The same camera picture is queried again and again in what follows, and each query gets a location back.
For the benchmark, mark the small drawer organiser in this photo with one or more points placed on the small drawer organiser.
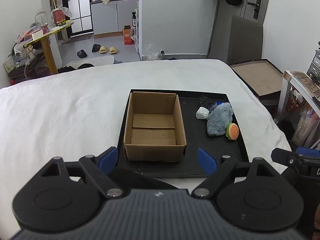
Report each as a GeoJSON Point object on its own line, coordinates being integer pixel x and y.
{"type": "Point", "coordinates": [313, 65]}

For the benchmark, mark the grey kitchen cabinet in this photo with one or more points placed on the grey kitchen cabinet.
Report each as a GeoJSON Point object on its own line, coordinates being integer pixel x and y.
{"type": "Point", "coordinates": [107, 16]}

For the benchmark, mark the clutter pile under table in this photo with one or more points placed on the clutter pile under table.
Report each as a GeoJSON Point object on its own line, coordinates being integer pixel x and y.
{"type": "Point", "coordinates": [25, 62]}

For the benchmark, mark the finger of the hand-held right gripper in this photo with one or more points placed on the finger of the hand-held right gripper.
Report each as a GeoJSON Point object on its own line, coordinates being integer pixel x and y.
{"type": "Point", "coordinates": [282, 156]}
{"type": "Point", "coordinates": [308, 151]}

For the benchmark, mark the hamburger plush toy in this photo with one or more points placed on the hamburger plush toy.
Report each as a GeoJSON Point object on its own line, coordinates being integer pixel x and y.
{"type": "Point", "coordinates": [233, 131]}

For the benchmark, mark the black framed brown board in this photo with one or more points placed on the black framed brown board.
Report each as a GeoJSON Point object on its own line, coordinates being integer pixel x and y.
{"type": "Point", "coordinates": [255, 77]}

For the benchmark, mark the brown cardboard box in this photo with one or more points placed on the brown cardboard box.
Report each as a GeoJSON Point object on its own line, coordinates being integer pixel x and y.
{"type": "Point", "coordinates": [152, 152]}

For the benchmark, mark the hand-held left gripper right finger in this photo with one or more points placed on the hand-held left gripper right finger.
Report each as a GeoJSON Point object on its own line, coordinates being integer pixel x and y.
{"type": "Point", "coordinates": [207, 161]}

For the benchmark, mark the clear plastic bag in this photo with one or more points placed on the clear plastic bag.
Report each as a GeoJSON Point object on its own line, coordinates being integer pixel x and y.
{"type": "Point", "coordinates": [153, 55]}

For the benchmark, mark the grey stand pole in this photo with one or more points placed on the grey stand pole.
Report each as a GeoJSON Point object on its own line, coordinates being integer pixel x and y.
{"type": "Point", "coordinates": [213, 27]}

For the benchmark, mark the black tray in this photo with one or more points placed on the black tray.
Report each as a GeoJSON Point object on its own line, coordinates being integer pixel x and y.
{"type": "Point", "coordinates": [200, 135]}

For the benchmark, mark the white flat box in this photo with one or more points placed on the white flat box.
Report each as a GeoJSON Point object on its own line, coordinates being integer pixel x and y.
{"type": "Point", "coordinates": [37, 34]}

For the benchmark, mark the bags under desk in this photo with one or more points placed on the bags under desk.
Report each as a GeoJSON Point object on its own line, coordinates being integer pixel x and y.
{"type": "Point", "coordinates": [305, 127]}

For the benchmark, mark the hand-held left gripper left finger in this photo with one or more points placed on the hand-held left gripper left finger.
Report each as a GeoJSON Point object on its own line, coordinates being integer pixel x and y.
{"type": "Point", "coordinates": [108, 158]}

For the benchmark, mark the light blue fluffy toy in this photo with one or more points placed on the light blue fluffy toy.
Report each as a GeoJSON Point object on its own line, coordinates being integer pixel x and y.
{"type": "Point", "coordinates": [225, 108]}

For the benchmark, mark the orange cardboard box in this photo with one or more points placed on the orange cardboard box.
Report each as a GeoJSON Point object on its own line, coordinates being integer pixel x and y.
{"type": "Point", "coordinates": [128, 36]}

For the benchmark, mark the dark spray bottle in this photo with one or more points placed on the dark spray bottle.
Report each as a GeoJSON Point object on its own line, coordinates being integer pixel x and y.
{"type": "Point", "coordinates": [134, 19]}

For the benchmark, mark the red box with plastic bag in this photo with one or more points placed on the red box with plastic bag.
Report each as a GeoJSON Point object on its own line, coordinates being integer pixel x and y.
{"type": "Point", "coordinates": [58, 17]}

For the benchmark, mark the black slipper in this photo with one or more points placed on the black slipper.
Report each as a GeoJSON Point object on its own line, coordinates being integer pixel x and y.
{"type": "Point", "coordinates": [82, 53]}
{"type": "Point", "coordinates": [95, 48]}

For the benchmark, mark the black clothes on floor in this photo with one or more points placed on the black clothes on floor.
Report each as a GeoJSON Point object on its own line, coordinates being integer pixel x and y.
{"type": "Point", "coordinates": [72, 68]}

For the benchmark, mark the clear plastic jar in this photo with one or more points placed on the clear plastic jar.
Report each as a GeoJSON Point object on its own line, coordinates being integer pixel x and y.
{"type": "Point", "coordinates": [41, 18]}

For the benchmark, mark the white desk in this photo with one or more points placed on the white desk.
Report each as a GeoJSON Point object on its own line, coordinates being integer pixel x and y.
{"type": "Point", "coordinates": [285, 92]}

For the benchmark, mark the blue-grey plush toy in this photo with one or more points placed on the blue-grey plush toy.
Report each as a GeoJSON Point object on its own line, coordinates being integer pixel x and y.
{"type": "Point", "coordinates": [217, 125]}

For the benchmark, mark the yellow round table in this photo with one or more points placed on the yellow round table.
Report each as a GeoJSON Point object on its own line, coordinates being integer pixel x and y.
{"type": "Point", "coordinates": [47, 52]}

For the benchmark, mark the black framed sliding door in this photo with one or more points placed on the black framed sliding door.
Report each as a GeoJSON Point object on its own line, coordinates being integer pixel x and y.
{"type": "Point", "coordinates": [80, 10]}

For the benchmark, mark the red can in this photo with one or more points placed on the red can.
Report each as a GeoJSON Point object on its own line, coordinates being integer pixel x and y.
{"type": "Point", "coordinates": [45, 29]}

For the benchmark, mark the white storage rack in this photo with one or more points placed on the white storage rack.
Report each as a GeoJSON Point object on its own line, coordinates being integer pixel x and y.
{"type": "Point", "coordinates": [137, 37]}

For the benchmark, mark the person's right forearm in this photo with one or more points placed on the person's right forearm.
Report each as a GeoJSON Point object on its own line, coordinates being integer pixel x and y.
{"type": "Point", "coordinates": [317, 220]}

